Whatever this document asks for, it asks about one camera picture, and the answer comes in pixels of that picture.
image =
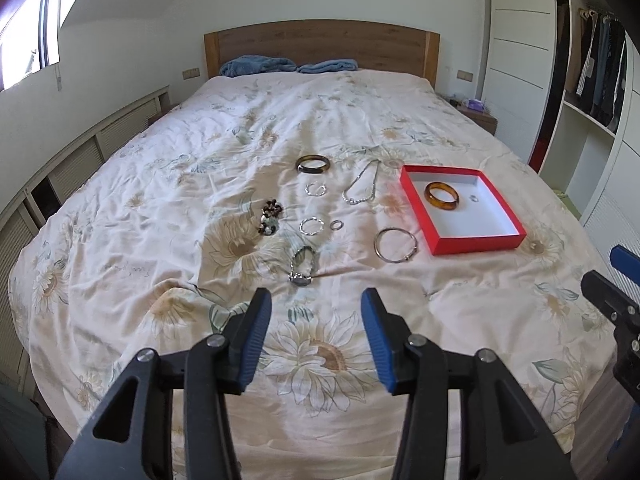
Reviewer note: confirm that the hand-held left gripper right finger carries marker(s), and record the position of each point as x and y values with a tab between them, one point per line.
376	345

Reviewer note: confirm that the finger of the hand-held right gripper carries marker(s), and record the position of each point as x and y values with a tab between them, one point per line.
602	297
625	262

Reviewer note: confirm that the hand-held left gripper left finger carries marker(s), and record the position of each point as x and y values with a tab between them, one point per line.
252	345

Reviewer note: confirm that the silver wrist watch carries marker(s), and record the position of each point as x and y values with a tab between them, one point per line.
300	279

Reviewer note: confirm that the large silver bangle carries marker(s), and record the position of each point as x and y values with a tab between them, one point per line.
376	246

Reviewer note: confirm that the red jewelry box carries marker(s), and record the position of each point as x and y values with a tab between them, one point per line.
480	220

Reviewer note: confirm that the silver hoop earring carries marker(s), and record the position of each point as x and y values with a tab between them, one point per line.
307	189
325	190

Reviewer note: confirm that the dark brown bangle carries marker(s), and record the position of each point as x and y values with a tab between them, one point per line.
300	166

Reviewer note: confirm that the green floor mat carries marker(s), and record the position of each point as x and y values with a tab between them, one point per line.
567	202

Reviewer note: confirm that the red bag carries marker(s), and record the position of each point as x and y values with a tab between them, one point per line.
540	152

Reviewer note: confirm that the amber bangle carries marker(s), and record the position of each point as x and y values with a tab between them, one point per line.
430	200

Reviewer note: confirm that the row of hanging clothes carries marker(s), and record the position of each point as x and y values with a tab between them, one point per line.
602	70

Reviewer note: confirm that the wooden nightstand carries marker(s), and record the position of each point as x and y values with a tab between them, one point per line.
482	121

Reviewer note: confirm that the floral bedspread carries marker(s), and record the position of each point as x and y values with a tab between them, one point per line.
200	135

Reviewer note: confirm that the purple tissue box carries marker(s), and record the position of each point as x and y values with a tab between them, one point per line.
474	105

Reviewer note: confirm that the white wardrobe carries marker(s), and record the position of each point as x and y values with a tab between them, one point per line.
520	35

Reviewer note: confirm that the blue folded blanket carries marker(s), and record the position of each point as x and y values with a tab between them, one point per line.
255	65
327	66

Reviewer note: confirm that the wooden headboard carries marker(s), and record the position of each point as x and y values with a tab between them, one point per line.
320	40

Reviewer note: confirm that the window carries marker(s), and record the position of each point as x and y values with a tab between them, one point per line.
25	35

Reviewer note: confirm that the wall socket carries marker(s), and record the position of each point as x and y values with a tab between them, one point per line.
464	75
191	73

